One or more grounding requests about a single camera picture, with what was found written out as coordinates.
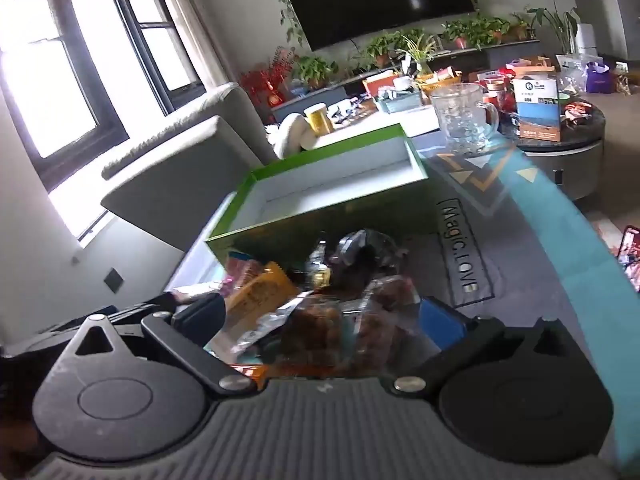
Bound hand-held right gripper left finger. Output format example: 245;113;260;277
62;292;257;397

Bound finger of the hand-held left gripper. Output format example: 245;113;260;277
105;294;178;328

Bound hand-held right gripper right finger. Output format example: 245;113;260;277
392;297;581;396

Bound clear packet of brown pastry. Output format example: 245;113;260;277
280;300;351;376
350;272;426;371

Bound orange snack packet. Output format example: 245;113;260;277
225;260;301;331

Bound clear packet of black snack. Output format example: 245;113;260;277
332;229;401;286

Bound green cardboard box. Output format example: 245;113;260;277
206;123;451;266

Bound pink snack packet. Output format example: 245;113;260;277
220;252;261;301

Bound grey and teal printed mat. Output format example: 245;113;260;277
395;130;640;476

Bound grey sofa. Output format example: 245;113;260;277
100;81;278;251

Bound round dark coffee table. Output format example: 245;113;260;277
500;100;607;202

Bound white cushion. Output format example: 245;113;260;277
270;112;317;160

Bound clear glass mug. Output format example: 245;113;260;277
430;83;501;156

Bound blue tray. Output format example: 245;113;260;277
375;87;426;113

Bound yellow lidded jar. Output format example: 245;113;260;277
304;103;335;135

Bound blue and white carton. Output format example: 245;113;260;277
510;76;563;142

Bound red flower arrangement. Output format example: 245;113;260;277
240;50;296;108

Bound wicker basket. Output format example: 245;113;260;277
417;71;463;92

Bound row of potted plants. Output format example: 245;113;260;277
295;12;531;88

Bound spider plant in vase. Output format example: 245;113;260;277
395;35;441;78

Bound black framed window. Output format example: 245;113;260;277
0;0;208;193

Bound grey television cabinet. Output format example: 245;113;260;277
270;39;543;121

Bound white curtain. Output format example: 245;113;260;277
157;0;231;93

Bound purple bag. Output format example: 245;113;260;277
585;61;612;93

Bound white air purifier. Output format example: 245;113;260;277
575;22;601;56

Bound tall leafy plant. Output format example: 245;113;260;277
527;0;581;53

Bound black television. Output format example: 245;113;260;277
275;0;476;52

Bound dark wall socket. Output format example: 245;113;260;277
104;267;126;295

